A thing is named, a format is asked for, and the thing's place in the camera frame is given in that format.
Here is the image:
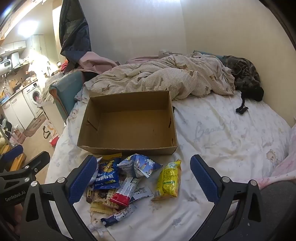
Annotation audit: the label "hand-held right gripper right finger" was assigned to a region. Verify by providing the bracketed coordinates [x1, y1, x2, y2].
[190, 155, 272, 241]

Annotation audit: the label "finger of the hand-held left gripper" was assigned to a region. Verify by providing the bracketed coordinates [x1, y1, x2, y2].
[0, 151, 51, 183]
[0, 145, 24, 163]

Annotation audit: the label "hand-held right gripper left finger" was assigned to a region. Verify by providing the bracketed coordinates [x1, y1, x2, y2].
[22, 155, 99, 241]

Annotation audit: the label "small brown snack packet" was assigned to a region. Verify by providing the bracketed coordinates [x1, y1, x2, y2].
[86, 188, 119, 204]

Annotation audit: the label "blue cartoon dog snack packet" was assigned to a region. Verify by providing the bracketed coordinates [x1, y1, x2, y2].
[92, 158, 122, 189]

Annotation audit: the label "small beige snack packet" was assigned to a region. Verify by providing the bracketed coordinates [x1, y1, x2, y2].
[90, 200, 118, 214]

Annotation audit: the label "yellow green snack packet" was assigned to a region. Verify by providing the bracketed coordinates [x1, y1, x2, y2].
[151, 159, 182, 202]

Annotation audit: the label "yellow striped snack packet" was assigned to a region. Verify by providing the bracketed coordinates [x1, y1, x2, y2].
[99, 153, 123, 163]

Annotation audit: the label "red and white snack packet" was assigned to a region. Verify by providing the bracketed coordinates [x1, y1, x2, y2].
[109, 177, 142, 207]

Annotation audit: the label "dark blue snack bar packet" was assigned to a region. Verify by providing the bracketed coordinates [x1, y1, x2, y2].
[100, 204, 137, 227]

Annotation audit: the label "white and blue snack packet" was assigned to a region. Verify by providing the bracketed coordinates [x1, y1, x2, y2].
[117, 153, 163, 178]

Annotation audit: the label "brown cardboard box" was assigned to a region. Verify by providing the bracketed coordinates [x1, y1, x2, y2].
[77, 90, 178, 156]

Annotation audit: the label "wooden chair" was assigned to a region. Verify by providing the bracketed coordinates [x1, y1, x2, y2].
[9, 154, 26, 172]

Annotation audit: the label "patterned floor mat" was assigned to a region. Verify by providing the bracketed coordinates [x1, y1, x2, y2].
[23, 115, 47, 137]

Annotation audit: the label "white tote bag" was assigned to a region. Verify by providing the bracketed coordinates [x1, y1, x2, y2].
[43, 122, 58, 139]

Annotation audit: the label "white floor cabinets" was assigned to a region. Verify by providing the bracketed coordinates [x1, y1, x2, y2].
[0, 90, 31, 130]

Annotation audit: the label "white washing machine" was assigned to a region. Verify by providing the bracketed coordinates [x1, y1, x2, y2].
[23, 80, 44, 118]

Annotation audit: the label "dark grey cloth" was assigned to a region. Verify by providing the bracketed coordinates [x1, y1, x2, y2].
[259, 181, 296, 241]

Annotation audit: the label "teal orange cushion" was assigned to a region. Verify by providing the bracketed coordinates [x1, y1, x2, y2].
[49, 71, 85, 121]

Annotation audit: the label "pink blanket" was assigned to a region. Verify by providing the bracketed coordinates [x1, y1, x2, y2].
[254, 125, 296, 190]

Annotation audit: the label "pile of light clothes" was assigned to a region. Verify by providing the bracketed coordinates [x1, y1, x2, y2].
[42, 71, 65, 102]

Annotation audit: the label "white kitchen appliance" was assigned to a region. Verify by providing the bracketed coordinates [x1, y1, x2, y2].
[0, 52, 21, 70]

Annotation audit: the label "black braided cloth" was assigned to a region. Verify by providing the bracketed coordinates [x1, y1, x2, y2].
[235, 86, 264, 114]

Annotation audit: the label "checked bear print duvet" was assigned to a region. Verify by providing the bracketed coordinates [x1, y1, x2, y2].
[83, 51, 236, 100]

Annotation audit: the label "camouflage jacket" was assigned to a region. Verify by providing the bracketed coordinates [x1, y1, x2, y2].
[222, 55, 262, 90]

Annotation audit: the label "pink cloth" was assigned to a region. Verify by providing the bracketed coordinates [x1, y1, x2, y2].
[77, 52, 121, 75]

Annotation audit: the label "teal pillow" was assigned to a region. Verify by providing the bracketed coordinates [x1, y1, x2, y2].
[193, 50, 225, 58]

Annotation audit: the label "pale pink sheet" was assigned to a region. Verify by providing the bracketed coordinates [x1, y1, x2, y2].
[126, 56, 162, 64]

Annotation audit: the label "dark hanging jacket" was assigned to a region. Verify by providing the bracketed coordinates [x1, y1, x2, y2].
[59, 0, 93, 65]

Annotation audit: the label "white wall cabinets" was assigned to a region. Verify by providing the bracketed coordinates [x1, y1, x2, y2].
[0, 40, 27, 55]

